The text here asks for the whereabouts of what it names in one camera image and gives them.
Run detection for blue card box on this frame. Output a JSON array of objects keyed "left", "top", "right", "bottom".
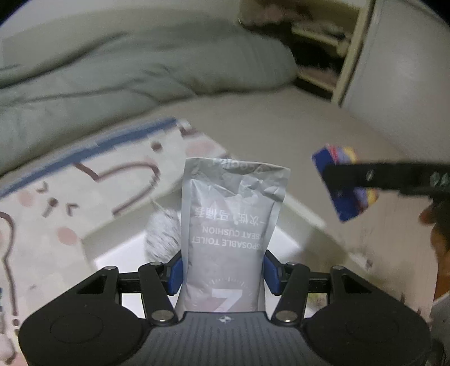
[{"left": 312, "top": 143, "right": 381, "bottom": 223}]

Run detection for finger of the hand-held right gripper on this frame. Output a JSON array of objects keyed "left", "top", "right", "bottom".
[{"left": 323, "top": 161, "right": 402, "bottom": 193}]

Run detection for green quilt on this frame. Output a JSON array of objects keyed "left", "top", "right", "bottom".
[{"left": 0, "top": 17, "right": 298, "bottom": 170}]

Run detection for person's right forearm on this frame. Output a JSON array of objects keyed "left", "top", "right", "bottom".
[{"left": 429, "top": 225, "right": 450, "bottom": 343}]

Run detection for white cardboard box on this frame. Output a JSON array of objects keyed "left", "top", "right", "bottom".
[{"left": 82, "top": 192, "right": 374, "bottom": 322}]

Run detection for grey fluffy ball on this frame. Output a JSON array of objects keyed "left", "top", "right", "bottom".
[{"left": 144, "top": 207, "right": 184, "bottom": 265}]

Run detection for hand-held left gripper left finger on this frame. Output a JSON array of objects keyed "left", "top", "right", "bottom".
[{"left": 60, "top": 255, "right": 184, "bottom": 324}]

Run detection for person's right hand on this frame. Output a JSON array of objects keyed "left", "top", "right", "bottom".
[{"left": 419, "top": 202, "right": 441, "bottom": 226}]

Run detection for wooden shelf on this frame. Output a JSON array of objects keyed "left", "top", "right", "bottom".
[{"left": 239, "top": 0, "right": 377, "bottom": 107}]

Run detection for grey paper packet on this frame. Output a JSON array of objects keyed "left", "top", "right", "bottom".
[{"left": 175, "top": 157, "right": 292, "bottom": 314}]

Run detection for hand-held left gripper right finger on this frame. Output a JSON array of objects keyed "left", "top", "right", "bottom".
[{"left": 262, "top": 249, "right": 388, "bottom": 323}]

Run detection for white ribbed panel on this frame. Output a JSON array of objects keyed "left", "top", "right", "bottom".
[{"left": 339, "top": 0, "right": 450, "bottom": 167}]

